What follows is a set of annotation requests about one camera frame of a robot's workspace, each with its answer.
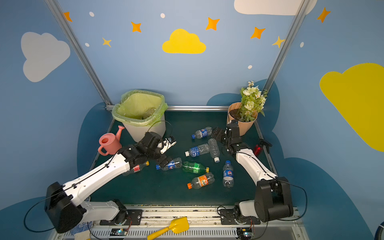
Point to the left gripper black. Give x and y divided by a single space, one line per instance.
162 160

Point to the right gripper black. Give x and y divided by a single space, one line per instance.
225 137

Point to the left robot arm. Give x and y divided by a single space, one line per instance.
66 204

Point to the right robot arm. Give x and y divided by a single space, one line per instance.
273 198

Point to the white plastic waste bin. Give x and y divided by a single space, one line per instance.
157 126

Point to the green bin liner bag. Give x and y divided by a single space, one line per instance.
134 103

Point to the pepsi bottle lying left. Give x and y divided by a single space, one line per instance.
174 164

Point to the clear ribbed bottle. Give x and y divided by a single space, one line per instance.
214 150

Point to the beige ribbed flower pot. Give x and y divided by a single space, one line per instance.
246 126

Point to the small blue label bottle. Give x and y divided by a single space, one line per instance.
202 133

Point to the red label yellow cap bottle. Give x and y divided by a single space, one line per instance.
136 169

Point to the red spray bottle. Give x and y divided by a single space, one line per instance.
260 147

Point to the blue label white cap bottle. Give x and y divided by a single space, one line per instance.
197 151

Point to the green soda bottle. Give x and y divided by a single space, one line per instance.
195 168

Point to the artificial white flower plant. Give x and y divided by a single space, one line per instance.
252 102

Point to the pepsi bottle right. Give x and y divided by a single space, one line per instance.
228 175

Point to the orange cap orange label bottle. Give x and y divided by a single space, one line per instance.
199 182

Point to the pink watering can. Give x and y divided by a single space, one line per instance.
110 143

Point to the yellow toy shovel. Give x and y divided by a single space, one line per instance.
177 226

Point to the left circuit board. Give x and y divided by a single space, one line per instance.
119 232

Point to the circuit board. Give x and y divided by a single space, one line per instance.
119 232
244 234

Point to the right circuit board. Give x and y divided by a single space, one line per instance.
244 234

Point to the white blue work glove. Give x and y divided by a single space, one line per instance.
82 227

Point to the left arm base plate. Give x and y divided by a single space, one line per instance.
131 218

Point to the aluminium frame rail back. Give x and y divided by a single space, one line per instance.
198 108

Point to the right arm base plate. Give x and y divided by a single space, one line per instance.
232 217

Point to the aluminium frame post left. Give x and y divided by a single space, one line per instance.
59 15

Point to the aluminium frame post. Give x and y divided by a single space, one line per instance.
291 34
59 15

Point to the aluminium frame post right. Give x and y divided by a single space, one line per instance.
291 34

